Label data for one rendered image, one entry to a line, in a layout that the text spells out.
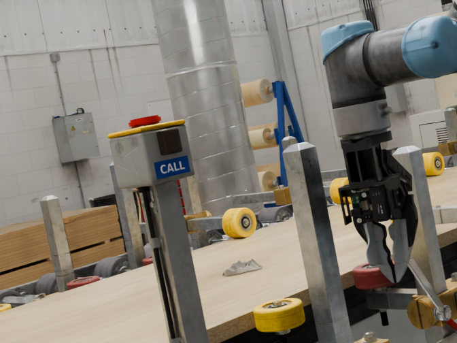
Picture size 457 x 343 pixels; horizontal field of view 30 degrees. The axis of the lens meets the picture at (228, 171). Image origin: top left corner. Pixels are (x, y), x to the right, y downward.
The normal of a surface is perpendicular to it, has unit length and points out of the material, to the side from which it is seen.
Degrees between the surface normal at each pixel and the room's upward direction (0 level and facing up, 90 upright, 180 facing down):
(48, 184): 90
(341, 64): 87
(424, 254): 90
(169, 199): 90
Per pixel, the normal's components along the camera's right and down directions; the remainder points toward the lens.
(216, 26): 0.69, -0.10
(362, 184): -0.45, 0.14
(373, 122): 0.27, 0.00
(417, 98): -0.66, 0.17
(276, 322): -0.13, 0.07
